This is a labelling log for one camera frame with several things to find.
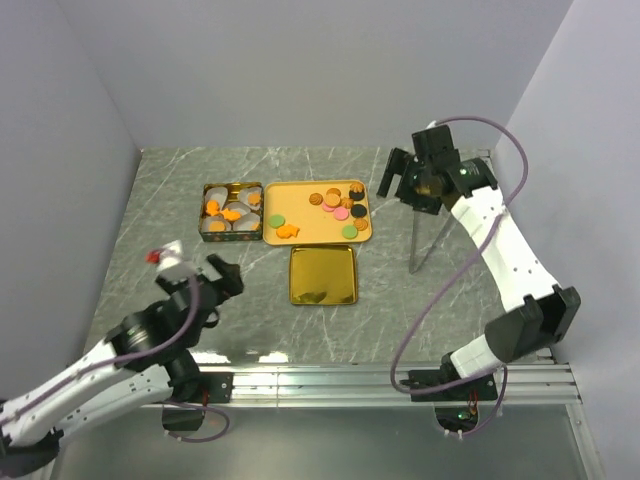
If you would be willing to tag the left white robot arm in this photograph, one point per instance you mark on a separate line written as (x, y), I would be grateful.
(143, 360)

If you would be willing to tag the orange flower cookie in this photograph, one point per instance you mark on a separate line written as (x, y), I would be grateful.
(254, 200)

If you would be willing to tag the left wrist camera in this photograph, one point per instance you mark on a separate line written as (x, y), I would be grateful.
(170, 263)

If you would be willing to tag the black round cookie lower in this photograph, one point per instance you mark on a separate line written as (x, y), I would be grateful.
(358, 211)

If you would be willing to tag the pink round cookie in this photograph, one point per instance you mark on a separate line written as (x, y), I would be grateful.
(341, 213)

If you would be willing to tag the aluminium rail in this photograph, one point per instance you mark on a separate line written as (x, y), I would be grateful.
(364, 385)

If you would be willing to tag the green round cookie right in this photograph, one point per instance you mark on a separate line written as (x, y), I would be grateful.
(349, 232)

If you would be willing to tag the green round cookie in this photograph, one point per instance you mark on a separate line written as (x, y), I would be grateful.
(349, 232)
(275, 221)

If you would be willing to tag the metal tongs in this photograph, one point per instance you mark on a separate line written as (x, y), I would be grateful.
(427, 235)

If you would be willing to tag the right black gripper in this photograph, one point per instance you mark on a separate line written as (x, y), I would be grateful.
(403, 164)

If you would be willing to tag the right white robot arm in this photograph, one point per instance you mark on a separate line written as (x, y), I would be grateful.
(538, 311)

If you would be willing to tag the green round cookie left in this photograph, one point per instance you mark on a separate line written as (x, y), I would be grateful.
(275, 221)

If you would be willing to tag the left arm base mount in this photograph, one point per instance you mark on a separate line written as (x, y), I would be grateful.
(210, 393)

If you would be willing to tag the yellow serving tray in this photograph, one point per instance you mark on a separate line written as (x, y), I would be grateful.
(317, 223)

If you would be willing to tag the orange fish cookie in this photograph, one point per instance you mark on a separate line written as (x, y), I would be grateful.
(212, 208)
(287, 231)
(231, 215)

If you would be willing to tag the brown cookie right edge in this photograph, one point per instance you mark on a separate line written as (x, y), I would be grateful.
(360, 224)

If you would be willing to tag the brown round cookie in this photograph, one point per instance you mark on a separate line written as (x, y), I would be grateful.
(217, 226)

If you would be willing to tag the gold tin lid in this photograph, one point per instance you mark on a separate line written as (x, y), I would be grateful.
(323, 275)

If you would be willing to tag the green square cookie tin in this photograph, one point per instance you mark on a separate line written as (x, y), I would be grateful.
(233, 196)

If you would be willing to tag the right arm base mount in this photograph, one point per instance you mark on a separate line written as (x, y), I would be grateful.
(461, 410)

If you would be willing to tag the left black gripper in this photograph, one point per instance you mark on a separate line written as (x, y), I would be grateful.
(231, 282)

